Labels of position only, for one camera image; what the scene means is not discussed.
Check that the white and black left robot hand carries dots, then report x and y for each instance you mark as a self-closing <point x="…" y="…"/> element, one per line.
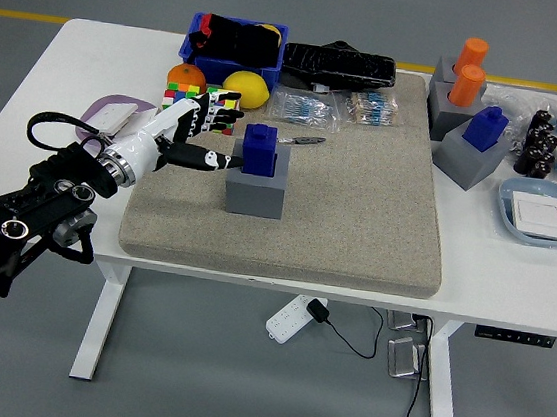
<point x="139" y="147"/>

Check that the blue seal with square knob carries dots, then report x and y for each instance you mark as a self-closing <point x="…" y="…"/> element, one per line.
<point x="260" y="151"/>
<point x="486" y="129"/>

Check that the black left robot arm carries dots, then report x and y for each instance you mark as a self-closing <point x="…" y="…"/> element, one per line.
<point x="32" y="205"/>

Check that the orange cylinder seal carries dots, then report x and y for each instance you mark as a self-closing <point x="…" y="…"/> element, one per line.
<point x="466" y="86"/>
<point x="472" y="52"/>

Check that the purple tray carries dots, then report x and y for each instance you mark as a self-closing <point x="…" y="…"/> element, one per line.
<point x="94" y="107"/>

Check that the colourful puzzle cube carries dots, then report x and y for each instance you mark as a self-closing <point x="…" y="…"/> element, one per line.
<point x="211" y="89"/>
<point x="178" y="94"/>

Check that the orange fruit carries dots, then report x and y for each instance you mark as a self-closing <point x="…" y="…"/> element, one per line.
<point x="185" y="77"/>

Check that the yellow lemon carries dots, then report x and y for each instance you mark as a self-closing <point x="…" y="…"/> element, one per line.
<point x="244" y="89"/>

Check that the blue plastic bin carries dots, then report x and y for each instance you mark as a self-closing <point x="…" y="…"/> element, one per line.
<point x="234" y="68"/>

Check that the black gloves with red trim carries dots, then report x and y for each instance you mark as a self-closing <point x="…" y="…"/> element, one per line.
<point x="242" y="41"/>

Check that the small metal pliers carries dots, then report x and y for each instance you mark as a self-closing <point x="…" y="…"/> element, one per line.
<point x="306" y="140"/>

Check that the clear bag of blue resistors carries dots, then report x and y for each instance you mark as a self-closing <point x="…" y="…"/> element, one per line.
<point x="302" y="108"/>

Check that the yellow round item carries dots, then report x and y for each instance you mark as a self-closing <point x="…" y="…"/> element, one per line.
<point x="271" y="29"/>

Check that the small white connector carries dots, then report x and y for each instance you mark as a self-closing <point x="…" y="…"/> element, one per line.
<point x="321" y="88"/>

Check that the grey-brown mat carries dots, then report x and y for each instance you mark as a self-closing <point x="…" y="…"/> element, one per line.
<point x="333" y="215"/>

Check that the black keyboard in plastic wrap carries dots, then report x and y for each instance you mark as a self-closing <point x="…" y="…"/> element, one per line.
<point x="335" y="66"/>

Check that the white power strip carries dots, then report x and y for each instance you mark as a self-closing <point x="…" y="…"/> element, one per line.
<point x="286" y="320"/>

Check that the clear bag of mixed resistors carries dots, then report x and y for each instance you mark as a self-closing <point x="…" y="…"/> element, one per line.
<point x="370" y="106"/>

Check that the black power adapter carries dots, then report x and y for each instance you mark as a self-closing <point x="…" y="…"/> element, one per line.
<point x="317" y="309"/>

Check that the metal floor socket box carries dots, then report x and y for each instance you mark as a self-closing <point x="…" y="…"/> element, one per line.
<point x="406" y="321"/>
<point x="404" y="359"/>

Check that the light blue tray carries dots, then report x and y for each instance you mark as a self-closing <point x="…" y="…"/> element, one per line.
<point x="509" y="194"/>

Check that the black capacitor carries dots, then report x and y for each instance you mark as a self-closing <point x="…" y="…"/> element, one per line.
<point x="546" y="159"/>
<point x="531" y="153"/>
<point x="539" y="171"/>
<point x="539" y="133"/>
<point x="548" y="143"/>
<point x="542" y="119"/>
<point x="524" y="165"/>

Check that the white table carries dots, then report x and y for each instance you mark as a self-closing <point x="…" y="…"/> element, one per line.
<point x="501" y="284"/>

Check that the black table control panel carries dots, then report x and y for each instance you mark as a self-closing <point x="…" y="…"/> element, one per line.
<point x="515" y="337"/>

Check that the white switch panel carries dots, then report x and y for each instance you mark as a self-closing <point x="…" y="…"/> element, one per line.
<point x="113" y="114"/>
<point x="537" y="214"/>
<point x="127" y="129"/>

